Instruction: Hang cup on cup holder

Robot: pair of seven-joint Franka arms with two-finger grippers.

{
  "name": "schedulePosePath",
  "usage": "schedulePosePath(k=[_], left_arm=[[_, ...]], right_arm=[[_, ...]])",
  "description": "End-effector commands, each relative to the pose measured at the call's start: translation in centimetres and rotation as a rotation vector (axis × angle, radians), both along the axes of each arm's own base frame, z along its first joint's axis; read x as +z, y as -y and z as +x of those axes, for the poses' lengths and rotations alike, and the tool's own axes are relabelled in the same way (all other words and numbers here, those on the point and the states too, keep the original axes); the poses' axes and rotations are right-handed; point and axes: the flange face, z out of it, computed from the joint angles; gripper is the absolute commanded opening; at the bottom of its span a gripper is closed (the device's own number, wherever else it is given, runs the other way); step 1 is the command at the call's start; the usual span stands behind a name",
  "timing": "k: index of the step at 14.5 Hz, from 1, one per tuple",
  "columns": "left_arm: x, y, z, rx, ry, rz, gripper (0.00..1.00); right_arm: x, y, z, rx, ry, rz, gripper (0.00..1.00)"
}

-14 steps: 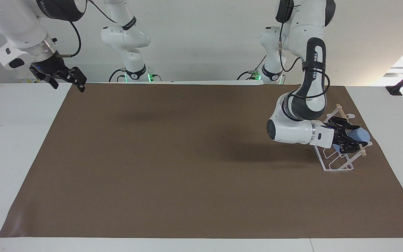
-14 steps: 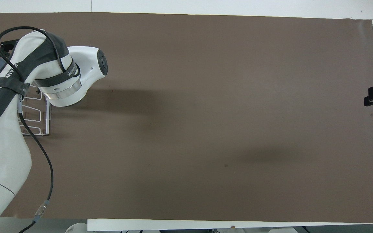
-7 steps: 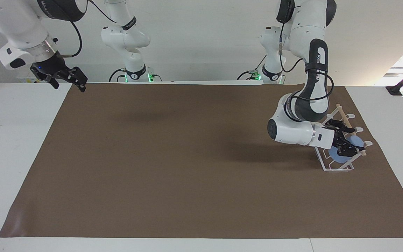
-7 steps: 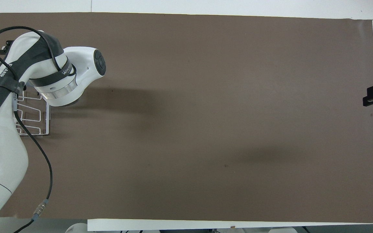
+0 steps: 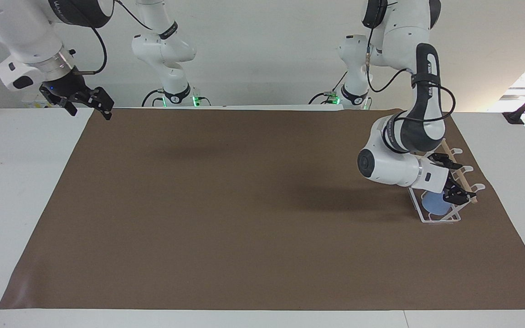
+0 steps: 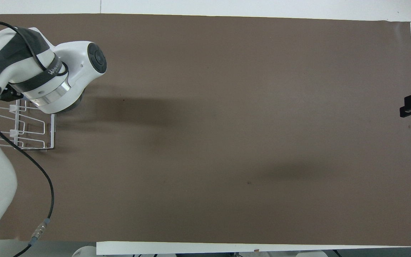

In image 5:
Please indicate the blue plate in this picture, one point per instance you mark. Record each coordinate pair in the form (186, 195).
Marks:
(433, 204)

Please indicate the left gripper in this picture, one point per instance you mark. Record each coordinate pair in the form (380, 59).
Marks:
(437, 159)

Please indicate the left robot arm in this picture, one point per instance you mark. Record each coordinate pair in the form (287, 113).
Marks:
(422, 105)

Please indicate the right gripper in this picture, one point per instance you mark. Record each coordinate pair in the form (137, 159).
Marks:
(66, 86)

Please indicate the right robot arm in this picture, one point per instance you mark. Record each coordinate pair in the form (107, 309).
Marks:
(25, 32)

